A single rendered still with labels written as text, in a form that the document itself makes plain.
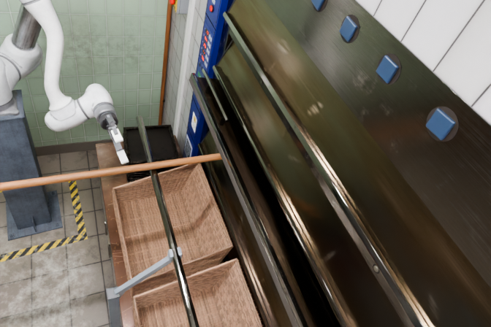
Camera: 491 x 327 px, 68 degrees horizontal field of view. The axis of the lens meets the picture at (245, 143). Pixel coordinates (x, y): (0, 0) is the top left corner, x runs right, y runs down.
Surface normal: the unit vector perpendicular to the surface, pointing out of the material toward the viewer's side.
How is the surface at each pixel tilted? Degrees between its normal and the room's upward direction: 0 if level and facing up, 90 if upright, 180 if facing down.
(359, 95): 90
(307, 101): 70
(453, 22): 90
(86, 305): 0
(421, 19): 90
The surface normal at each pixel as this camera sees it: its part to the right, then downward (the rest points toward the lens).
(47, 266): 0.22, -0.68
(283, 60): -0.78, -0.12
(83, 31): 0.36, 0.72
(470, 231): -0.91, 0.11
